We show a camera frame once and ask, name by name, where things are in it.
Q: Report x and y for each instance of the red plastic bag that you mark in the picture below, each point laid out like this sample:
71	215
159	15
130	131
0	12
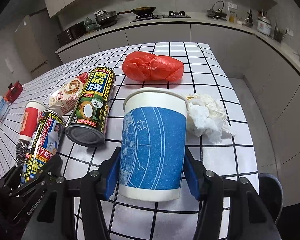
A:
144	66

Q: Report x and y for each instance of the coconut drink can with woman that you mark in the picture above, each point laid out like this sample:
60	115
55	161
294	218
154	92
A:
43	145

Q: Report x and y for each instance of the red white paper cup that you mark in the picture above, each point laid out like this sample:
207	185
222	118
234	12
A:
30	119

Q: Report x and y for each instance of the gas stove top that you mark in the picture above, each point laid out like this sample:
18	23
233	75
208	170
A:
151	16

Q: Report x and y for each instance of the clear plastic container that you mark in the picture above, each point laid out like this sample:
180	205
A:
4	107

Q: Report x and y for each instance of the black microwave oven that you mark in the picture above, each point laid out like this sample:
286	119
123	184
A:
72	33

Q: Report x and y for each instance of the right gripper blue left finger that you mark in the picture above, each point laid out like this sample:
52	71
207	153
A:
96	186

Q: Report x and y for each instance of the white rice cooker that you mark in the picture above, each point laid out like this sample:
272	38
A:
264	25

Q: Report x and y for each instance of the orange liquid bottle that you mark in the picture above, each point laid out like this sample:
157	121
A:
232	16

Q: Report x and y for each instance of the white tissue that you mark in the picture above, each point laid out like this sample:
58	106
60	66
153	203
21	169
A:
207	116

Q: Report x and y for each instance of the foil wrapper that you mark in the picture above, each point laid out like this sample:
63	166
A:
21	150

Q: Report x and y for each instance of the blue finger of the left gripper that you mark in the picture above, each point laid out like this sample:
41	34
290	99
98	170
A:
50	170

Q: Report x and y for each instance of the small red appliance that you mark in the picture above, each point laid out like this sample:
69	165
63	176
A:
14	90

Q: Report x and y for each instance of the utensil holder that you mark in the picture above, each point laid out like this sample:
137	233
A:
279	34

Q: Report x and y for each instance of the white tiled island counter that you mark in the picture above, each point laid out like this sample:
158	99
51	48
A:
128	218

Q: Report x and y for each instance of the blue white paper cup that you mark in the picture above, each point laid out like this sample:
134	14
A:
153	145

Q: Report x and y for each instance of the frying pan on stove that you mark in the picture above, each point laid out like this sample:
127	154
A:
140	11

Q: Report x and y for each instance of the beige snack wrapper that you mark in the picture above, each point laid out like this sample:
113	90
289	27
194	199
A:
64	99

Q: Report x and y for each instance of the black kettle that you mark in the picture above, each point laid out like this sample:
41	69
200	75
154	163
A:
218	13

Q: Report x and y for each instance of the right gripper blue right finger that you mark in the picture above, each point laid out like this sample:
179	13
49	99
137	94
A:
206	187

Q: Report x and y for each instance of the refrigerator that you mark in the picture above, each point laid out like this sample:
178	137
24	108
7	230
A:
36	42

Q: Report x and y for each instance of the dark glass bottle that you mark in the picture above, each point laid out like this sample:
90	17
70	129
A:
249	19

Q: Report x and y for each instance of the black wok with lid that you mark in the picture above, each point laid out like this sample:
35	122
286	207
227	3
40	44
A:
105	17

